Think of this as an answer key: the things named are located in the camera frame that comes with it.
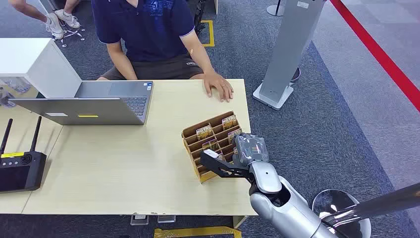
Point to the person's left hand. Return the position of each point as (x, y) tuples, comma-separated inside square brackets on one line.
[(218, 86)]

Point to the white cabinet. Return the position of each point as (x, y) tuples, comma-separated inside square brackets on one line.
[(36, 62)]

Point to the wooden table leg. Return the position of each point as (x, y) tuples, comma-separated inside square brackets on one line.
[(239, 220)]

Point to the black controller with antennas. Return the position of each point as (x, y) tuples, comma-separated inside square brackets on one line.
[(19, 174)]

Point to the black round base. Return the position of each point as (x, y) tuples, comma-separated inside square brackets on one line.
[(296, 75)]

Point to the yellow tape strip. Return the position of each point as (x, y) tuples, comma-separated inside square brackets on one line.
[(197, 232)]

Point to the red floor tape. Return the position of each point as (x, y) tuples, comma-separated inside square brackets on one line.
[(377, 52)]

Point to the person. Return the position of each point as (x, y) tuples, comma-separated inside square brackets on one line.
[(52, 21), (151, 33)]

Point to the brown printed hotel card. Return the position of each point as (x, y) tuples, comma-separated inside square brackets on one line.
[(234, 135), (210, 145), (229, 122), (204, 132)]

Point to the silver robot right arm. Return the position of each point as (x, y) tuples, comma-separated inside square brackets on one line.
[(288, 210)]

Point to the person's left forearm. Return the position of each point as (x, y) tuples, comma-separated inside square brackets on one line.
[(200, 60)]

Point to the grey laptop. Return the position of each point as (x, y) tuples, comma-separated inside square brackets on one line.
[(98, 110)]

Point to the grey standing pillar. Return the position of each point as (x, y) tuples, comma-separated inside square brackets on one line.
[(288, 49)]

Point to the person's right forearm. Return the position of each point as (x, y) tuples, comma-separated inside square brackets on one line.
[(126, 69)]

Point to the black tripod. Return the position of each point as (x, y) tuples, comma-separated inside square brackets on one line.
[(199, 16)]

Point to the round metal stanchion base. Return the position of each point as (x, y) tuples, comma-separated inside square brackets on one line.
[(275, 10)]

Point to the printed picture sheet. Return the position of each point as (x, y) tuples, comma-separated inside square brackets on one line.
[(14, 90)]

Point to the chrome stanchion post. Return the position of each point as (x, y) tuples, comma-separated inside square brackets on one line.
[(377, 205)]

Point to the clear plastic clip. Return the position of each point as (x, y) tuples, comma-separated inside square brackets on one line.
[(166, 218), (139, 219)]

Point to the cardboard card holder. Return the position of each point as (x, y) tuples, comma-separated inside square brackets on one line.
[(197, 154)]

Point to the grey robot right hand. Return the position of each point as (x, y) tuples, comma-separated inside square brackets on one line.
[(251, 149)]

